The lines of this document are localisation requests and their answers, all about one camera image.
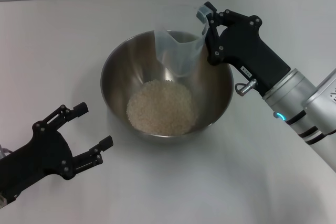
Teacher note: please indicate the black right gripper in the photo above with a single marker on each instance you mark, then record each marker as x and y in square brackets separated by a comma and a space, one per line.
[244, 51]

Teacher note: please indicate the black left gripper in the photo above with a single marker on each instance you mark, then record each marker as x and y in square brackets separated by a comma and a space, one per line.
[36, 155]

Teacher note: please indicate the clear plastic measuring cup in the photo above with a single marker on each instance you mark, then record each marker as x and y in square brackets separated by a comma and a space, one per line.
[173, 53]

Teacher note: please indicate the stainless steel mixing bowl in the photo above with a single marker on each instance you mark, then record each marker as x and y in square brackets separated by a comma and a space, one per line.
[123, 77]

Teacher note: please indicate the white uncooked rice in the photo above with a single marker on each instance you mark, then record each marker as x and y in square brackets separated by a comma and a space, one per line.
[162, 108]

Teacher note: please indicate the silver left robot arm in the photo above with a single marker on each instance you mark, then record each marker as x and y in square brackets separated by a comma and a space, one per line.
[2, 201]

